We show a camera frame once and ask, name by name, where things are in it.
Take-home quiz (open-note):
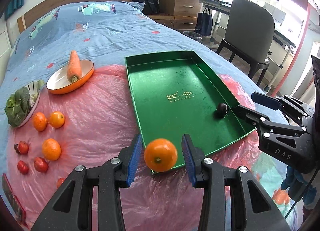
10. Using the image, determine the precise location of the dark purple plum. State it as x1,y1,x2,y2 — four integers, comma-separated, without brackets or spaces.
215,102,229,118

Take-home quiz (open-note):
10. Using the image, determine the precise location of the large orange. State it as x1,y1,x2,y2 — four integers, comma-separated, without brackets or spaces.
42,138,61,161
144,138,178,172

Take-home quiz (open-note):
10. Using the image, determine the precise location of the blue gloved right hand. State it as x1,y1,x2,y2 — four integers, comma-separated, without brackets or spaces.
280,166,319,210

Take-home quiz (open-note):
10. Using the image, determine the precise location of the red apple right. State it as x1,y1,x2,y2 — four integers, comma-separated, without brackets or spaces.
56,177,65,189

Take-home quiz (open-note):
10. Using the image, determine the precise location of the red apple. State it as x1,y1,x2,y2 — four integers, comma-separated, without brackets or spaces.
17,161,29,175
34,157,49,173
56,177,65,189
17,141,29,155

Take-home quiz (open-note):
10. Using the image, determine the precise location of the red cased smartphone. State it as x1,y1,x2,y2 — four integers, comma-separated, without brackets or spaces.
2,173,29,228

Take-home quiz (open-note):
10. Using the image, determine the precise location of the red apple centre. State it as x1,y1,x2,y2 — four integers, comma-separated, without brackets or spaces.
34,157,49,173

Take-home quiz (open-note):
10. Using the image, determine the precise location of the red apple front left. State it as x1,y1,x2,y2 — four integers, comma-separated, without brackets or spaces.
17,161,29,175

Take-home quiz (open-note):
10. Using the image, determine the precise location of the red apple back left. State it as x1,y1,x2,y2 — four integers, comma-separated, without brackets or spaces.
17,141,29,155

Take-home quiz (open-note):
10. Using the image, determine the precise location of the green rectangular tray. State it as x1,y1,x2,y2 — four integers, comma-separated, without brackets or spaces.
125,51,254,169

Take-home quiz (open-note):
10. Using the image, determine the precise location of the grey dark chair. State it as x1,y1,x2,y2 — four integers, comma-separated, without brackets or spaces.
215,0,276,87

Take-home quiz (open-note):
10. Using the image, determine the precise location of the pink plastic sheet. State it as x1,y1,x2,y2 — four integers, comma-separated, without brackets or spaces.
4,64,273,231

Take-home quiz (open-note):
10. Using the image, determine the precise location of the small orange back right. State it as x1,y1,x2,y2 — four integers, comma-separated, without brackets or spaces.
49,111,65,129

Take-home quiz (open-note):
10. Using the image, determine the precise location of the orange back left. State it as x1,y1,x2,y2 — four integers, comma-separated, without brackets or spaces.
33,112,48,132

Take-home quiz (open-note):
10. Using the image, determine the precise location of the mesh waste bin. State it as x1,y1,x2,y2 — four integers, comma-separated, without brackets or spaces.
182,30,202,42

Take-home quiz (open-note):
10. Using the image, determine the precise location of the dark blue tote bag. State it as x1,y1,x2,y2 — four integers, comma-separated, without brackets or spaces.
194,8,213,36

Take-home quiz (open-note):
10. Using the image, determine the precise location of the glass top desk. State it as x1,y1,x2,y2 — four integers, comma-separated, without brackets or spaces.
198,0,297,91

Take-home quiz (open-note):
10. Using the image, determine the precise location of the green bok choy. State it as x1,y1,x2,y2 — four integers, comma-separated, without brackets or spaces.
4,80,44,128

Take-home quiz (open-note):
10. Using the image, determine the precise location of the orange oval dish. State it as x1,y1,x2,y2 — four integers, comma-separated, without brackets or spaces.
46,60,94,95

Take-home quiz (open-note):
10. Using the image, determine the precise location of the wooden drawer cabinet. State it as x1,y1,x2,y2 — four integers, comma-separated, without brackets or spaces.
148,0,202,32

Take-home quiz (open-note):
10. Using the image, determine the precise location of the white plate with greens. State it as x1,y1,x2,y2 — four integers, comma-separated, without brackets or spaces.
17,80,43,128

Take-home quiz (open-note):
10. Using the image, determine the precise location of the orange carrot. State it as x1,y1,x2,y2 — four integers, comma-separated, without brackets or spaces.
67,50,82,83

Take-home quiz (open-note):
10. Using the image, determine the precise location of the blue patterned bed sheet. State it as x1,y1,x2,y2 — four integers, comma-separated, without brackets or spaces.
1,2,291,215

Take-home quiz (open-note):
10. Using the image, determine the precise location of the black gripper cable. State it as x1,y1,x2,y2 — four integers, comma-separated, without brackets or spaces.
284,168,318,219

